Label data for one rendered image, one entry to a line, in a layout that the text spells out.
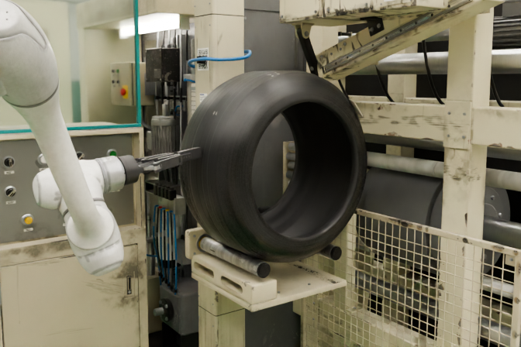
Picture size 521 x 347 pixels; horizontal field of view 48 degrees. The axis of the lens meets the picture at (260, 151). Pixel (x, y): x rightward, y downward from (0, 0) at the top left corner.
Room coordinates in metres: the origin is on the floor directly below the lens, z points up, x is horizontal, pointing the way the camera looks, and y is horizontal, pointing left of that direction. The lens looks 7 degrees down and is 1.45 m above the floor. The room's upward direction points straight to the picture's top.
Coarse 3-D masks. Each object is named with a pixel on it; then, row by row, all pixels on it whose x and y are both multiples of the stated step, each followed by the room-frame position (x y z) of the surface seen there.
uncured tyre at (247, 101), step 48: (240, 96) 1.61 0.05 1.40; (288, 96) 1.62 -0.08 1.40; (336, 96) 1.73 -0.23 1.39; (192, 144) 1.65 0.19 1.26; (240, 144) 1.53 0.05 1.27; (336, 144) 1.95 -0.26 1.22; (192, 192) 1.64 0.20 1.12; (240, 192) 1.53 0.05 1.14; (288, 192) 1.98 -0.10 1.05; (336, 192) 1.92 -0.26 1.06; (240, 240) 1.57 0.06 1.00; (288, 240) 1.62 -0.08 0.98
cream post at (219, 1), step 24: (216, 0) 1.94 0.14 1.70; (240, 0) 1.99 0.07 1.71; (216, 24) 1.94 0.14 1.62; (240, 24) 1.99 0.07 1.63; (216, 48) 1.94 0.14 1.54; (240, 48) 1.99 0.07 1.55; (216, 72) 1.94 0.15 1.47; (240, 72) 1.99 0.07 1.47; (216, 312) 1.93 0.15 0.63; (240, 312) 1.99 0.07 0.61; (216, 336) 1.93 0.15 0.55; (240, 336) 1.99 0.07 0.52
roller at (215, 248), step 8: (200, 240) 1.86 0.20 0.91; (208, 240) 1.84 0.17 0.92; (200, 248) 1.87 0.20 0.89; (208, 248) 1.81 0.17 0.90; (216, 248) 1.78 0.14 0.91; (224, 248) 1.75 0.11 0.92; (232, 248) 1.74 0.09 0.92; (224, 256) 1.73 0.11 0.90; (232, 256) 1.70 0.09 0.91; (240, 256) 1.67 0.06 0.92; (248, 256) 1.66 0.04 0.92; (240, 264) 1.66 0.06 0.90; (248, 264) 1.63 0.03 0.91; (256, 264) 1.60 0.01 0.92; (264, 264) 1.60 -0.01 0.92; (256, 272) 1.59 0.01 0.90; (264, 272) 1.60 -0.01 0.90
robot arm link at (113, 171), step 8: (96, 160) 1.41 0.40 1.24; (104, 160) 1.42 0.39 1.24; (112, 160) 1.42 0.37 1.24; (104, 168) 1.40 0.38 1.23; (112, 168) 1.41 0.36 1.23; (120, 168) 1.42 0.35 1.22; (104, 176) 1.39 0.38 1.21; (112, 176) 1.40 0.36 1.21; (120, 176) 1.41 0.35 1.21; (112, 184) 1.41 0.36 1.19; (120, 184) 1.42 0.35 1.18; (104, 192) 1.41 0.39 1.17
